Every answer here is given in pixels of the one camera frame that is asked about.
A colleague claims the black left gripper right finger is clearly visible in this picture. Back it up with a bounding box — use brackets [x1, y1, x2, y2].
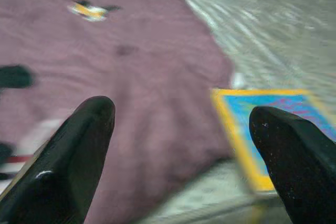
[248, 105, 336, 224]

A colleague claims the purple cartoon print blanket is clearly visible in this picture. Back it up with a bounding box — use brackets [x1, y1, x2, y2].
[0, 0, 237, 224]

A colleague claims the colourful yellow-edged book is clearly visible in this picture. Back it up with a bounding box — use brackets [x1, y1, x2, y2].
[209, 87, 336, 195]

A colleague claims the white quilted mattress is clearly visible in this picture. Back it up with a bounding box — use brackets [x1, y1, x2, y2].
[136, 0, 336, 224]

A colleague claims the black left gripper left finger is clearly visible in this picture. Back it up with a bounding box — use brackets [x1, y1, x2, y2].
[0, 95, 116, 224]

